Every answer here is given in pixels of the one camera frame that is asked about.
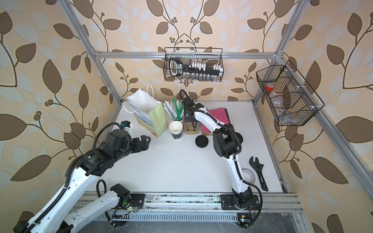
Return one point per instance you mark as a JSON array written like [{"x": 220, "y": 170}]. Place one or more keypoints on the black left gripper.
[{"x": 145, "y": 144}]

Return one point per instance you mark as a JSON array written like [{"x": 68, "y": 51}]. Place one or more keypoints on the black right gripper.
[{"x": 186, "y": 118}]

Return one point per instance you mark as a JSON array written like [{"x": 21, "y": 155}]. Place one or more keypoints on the brown pulp cup carrier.
[{"x": 190, "y": 126}]

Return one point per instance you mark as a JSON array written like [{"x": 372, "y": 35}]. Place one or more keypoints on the stack of paper cups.
[{"x": 176, "y": 129}]

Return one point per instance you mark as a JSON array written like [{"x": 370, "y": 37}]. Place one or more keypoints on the black plastic cup lid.
[{"x": 201, "y": 141}]

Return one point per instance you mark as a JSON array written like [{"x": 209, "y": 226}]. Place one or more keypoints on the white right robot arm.
[{"x": 226, "y": 145}]

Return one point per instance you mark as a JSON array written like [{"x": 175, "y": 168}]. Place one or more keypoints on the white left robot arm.
[{"x": 56, "y": 216}]

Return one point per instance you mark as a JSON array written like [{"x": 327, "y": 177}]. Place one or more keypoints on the pink straw holder cup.
[{"x": 181, "y": 118}]

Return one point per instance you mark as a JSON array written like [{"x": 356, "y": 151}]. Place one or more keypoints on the green wrapped straw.
[{"x": 179, "y": 109}]

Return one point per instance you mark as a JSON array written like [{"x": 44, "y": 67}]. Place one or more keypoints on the white wrapped straw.
[{"x": 169, "y": 109}]

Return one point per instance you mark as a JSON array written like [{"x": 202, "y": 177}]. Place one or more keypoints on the green white paper gift bag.
[{"x": 148, "y": 111}]

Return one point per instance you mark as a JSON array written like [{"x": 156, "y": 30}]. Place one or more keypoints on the black handheld tool in basket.
[{"x": 193, "y": 69}]

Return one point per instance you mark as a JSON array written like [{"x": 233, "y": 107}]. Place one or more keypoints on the red capped clear bottle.
[{"x": 270, "y": 89}]

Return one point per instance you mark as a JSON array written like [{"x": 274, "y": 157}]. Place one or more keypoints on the grey tape roll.
[{"x": 248, "y": 176}]

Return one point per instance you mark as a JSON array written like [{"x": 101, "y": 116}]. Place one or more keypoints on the black adjustable wrench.
[{"x": 257, "y": 166}]

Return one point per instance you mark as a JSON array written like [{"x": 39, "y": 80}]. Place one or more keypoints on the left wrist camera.
[{"x": 127, "y": 126}]

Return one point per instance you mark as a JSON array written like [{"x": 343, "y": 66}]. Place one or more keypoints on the black wire basket rear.
[{"x": 208, "y": 55}]

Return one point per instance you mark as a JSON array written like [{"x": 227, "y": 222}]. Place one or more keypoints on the black wire basket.
[
  {"x": 208, "y": 55},
  {"x": 296, "y": 101}
]

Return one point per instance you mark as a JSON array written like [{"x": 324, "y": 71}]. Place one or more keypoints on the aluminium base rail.
[{"x": 210, "y": 202}]

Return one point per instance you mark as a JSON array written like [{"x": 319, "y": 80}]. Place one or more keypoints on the black wire basket right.
[{"x": 296, "y": 101}]

